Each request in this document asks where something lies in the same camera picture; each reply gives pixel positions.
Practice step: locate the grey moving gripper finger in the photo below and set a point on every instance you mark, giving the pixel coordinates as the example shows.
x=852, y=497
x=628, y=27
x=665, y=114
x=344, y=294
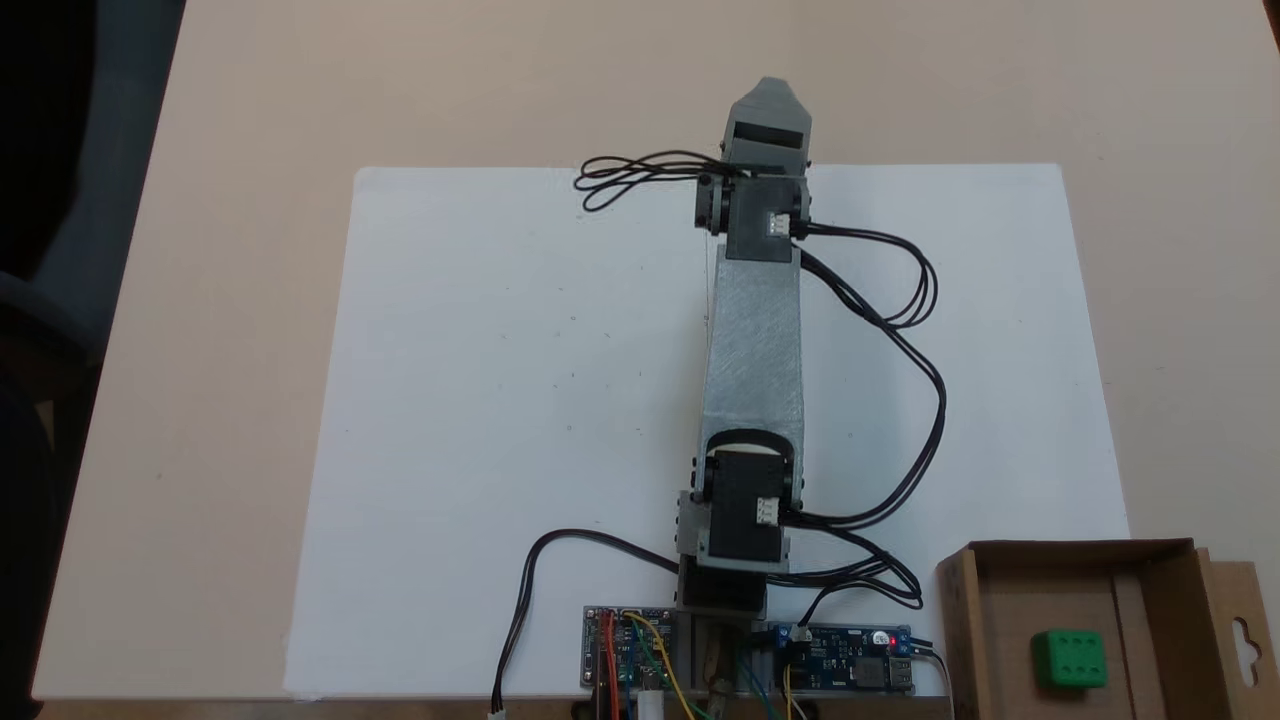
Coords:
x=772, y=105

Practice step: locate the green die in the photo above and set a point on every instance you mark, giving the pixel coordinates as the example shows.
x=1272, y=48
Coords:
x=1070, y=658

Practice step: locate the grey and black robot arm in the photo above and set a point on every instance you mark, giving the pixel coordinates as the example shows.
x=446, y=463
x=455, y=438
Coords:
x=755, y=350

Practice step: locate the white paper sheet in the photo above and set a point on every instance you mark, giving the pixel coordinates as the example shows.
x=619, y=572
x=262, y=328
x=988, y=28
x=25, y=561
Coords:
x=480, y=400

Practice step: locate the blue circuit board, red LED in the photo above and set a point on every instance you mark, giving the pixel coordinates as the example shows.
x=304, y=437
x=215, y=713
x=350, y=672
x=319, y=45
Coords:
x=850, y=665

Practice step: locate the brown cardboard box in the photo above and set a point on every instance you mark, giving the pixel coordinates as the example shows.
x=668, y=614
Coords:
x=1010, y=620

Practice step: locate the white plug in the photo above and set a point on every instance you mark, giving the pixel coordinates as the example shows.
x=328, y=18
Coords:
x=652, y=706

